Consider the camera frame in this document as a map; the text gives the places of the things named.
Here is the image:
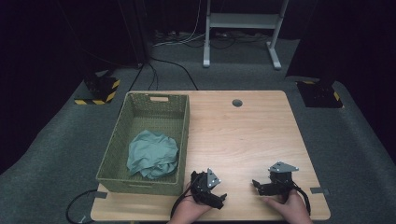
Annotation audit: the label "black floor cable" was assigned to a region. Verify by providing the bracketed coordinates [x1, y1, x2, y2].
[128, 57, 200, 91]

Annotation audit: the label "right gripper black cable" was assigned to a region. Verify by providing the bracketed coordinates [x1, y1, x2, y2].
[290, 181, 312, 217]

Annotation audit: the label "tangled black floor cables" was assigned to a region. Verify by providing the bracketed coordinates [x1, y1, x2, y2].
[210, 30, 273, 50]

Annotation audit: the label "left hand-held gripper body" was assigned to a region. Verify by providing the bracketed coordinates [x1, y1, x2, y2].
[190, 167, 222, 209]

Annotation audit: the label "person's right hand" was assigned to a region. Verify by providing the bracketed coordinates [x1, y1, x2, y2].
[262, 188, 314, 224]

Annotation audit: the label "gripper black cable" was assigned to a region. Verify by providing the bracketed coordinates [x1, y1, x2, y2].
[169, 173, 201, 219]
[290, 181, 312, 217]

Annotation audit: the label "teal cloth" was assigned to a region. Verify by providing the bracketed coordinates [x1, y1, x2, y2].
[126, 129, 180, 180]

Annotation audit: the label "white metal stand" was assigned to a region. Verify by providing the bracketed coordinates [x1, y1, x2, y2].
[203, 0, 290, 71]

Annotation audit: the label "person's left hand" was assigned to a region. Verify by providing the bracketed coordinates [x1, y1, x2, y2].
[167, 182, 217, 224]

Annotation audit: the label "black upright pole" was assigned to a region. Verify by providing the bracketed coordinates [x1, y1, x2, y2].
[117, 0, 151, 68]

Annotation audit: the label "black looped cable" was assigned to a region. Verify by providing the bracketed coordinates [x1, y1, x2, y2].
[65, 188, 99, 224]

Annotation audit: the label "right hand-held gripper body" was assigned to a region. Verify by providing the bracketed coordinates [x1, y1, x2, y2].
[267, 161, 296, 200]

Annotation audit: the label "green woven basket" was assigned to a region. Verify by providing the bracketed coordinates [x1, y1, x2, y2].
[95, 91, 191, 197]

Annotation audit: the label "white floor cables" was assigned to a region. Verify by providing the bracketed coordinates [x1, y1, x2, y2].
[152, 0, 207, 49]

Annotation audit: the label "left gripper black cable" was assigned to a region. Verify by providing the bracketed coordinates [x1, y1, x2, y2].
[169, 173, 201, 219]

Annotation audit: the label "black yellow striped stand base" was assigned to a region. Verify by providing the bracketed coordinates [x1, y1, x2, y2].
[74, 72, 121, 105]
[295, 79, 345, 109]

